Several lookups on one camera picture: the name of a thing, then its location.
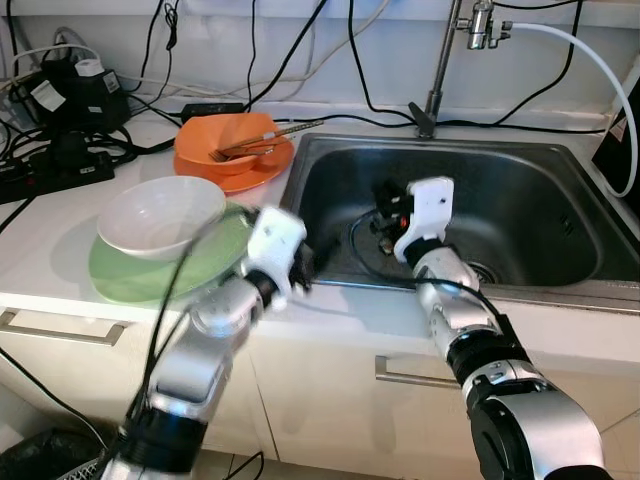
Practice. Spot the stainless steel sink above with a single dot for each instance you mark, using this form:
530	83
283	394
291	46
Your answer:
540	190

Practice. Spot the white bowl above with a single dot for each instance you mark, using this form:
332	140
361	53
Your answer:
160	215

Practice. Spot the white cabinet door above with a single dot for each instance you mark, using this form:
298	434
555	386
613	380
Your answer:
330	420

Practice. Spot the dark metal fork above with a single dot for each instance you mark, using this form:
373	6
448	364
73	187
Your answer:
235	155

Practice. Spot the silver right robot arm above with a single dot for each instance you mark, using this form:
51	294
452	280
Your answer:
500	400

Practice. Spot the black labelled power adapter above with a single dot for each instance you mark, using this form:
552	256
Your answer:
85	95

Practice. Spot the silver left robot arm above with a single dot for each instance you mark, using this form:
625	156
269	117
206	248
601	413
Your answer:
200	350

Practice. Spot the brown chopstick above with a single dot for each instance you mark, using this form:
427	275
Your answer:
280	138
295	128

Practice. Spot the black power strip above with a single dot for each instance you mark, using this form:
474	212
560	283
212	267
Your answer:
50	170

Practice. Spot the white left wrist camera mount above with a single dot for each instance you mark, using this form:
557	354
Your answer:
275	245

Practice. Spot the small flat black adapter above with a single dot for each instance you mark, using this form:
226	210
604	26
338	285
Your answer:
212	110

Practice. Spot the orange plate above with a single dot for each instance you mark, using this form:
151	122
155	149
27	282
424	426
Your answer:
240	185

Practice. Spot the silver kitchen faucet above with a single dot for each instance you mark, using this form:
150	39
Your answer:
490	25

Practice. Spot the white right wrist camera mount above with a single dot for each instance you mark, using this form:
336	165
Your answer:
430	205

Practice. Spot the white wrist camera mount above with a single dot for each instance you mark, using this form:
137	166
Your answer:
275	245
430	205

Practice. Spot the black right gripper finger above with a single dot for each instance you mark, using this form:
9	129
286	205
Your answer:
383	192

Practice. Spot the green plate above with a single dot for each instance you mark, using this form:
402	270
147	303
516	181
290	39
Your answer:
130	280

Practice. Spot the orange bowl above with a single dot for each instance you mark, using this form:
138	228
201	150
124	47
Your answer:
210	135

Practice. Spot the sink drain strainer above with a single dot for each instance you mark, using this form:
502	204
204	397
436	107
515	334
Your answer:
482	273

